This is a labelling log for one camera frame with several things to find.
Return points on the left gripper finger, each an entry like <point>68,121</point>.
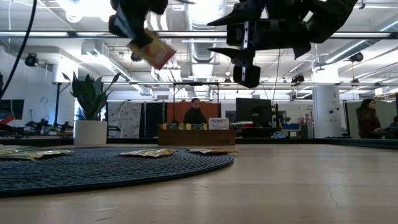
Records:
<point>141,39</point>

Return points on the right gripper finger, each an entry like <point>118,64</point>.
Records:
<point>239,53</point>
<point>242,14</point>

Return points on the white orange Tazo tea bag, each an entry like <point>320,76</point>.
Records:
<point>219,123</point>

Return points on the green lemon tea bag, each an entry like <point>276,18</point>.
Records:
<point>15,147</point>
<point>199,126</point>

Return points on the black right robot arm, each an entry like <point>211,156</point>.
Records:
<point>332,18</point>

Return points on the yellow dark tea bag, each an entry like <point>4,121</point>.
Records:
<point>173,126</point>

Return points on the wooden tea organizer box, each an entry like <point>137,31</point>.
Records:
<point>192,138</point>

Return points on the yellow lemon tea bag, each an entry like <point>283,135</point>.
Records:
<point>9,152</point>
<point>49,153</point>

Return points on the black ceiling spotlight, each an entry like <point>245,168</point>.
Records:
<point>135,57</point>
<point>298,78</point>
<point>356,57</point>
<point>31,59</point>

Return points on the black computer monitor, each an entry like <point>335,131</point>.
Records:
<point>253,112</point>

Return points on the person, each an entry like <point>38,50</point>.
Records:
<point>394,126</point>
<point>195,116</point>
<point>368,121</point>

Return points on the orange partition panel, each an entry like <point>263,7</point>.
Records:
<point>177,112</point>

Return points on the patterned white cloth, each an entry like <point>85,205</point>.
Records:
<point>124,119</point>

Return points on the blue box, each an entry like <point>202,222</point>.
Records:
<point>290,127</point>

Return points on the white round pillar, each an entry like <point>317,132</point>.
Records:
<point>326,112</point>

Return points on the snake plant in white pot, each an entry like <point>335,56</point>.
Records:
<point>90,132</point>

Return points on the green partition panel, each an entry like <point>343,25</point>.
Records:
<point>350,124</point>

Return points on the round dark woven placemat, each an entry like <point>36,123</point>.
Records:
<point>93,171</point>

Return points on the black metal stand frame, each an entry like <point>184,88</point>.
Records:
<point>196,83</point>

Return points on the dark wall screen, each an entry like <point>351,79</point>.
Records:
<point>15,107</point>

